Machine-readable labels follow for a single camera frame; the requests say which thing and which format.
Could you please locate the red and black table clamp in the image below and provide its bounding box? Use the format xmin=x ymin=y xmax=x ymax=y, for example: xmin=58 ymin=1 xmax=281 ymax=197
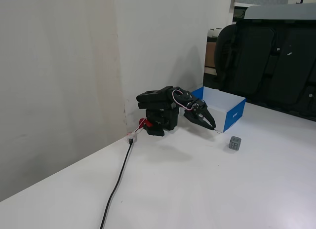
xmin=138 ymin=117 xmax=165 ymax=137

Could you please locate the brown cardboard box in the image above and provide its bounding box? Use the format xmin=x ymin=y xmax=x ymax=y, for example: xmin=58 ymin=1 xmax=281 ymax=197
xmin=204 ymin=41 xmax=218 ymax=69

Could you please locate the blue and white cardboard box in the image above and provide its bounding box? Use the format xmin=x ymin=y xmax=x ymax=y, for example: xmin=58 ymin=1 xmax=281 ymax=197
xmin=179 ymin=86 xmax=247 ymax=134

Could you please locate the gray block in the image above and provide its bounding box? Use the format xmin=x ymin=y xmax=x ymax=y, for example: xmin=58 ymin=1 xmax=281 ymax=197
xmin=227 ymin=136 xmax=242 ymax=152

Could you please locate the red and white lead wire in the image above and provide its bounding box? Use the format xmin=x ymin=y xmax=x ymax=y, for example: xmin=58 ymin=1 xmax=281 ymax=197
xmin=134 ymin=120 xmax=146 ymax=134

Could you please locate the white taped cable connector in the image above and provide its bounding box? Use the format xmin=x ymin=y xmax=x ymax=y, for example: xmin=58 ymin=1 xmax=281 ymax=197
xmin=125 ymin=131 xmax=139 ymax=144

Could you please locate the white and red servo wire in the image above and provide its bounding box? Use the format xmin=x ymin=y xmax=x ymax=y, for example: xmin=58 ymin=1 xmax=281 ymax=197
xmin=172 ymin=89 xmax=192 ymax=110

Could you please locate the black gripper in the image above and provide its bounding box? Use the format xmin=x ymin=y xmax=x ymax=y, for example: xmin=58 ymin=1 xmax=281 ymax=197
xmin=183 ymin=97 xmax=217 ymax=131

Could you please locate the black power cable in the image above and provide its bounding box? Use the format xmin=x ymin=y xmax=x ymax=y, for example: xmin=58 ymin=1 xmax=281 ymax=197
xmin=99 ymin=138 xmax=134 ymax=229

